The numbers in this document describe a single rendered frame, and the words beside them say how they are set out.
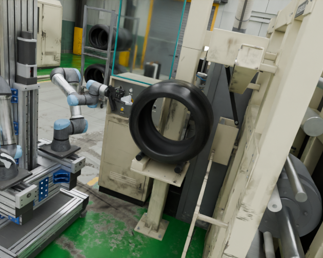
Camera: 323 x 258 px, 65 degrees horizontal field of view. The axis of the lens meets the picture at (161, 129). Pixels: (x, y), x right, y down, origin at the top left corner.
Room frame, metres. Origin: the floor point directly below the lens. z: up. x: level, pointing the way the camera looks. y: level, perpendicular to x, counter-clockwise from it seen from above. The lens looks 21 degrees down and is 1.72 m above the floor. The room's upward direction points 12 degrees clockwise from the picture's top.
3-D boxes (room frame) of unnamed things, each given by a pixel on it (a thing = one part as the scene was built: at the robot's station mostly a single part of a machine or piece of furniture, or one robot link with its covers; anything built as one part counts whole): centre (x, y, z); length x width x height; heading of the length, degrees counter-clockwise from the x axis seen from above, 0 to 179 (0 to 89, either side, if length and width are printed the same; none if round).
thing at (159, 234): (1.94, -0.10, 0.02); 0.27 x 0.27 x 0.04; 77
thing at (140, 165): (1.71, 0.07, 0.83); 0.36 x 0.09 x 0.06; 167
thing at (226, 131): (1.81, -0.48, 1.05); 0.20 x 0.15 x 0.30; 167
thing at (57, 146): (1.79, 0.76, 0.77); 0.15 x 0.15 x 0.10
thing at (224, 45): (1.49, -0.32, 1.71); 0.61 x 0.25 x 0.15; 167
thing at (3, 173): (1.32, 0.91, 0.77); 0.15 x 0.15 x 0.10
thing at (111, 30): (5.71, 1.44, 0.96); 1.36 x 0.71 x 1.92; 163
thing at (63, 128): (1.80, 0.76, 0.88); 0.13 x 0.12 x 0.14; 138
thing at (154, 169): (1.68, -0.06, 0.80); 0.37 x 0.36 x 0.02; 77
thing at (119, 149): (2.42, 0.25, 0.63); 0.56 x 0.41 x 1.27; 77
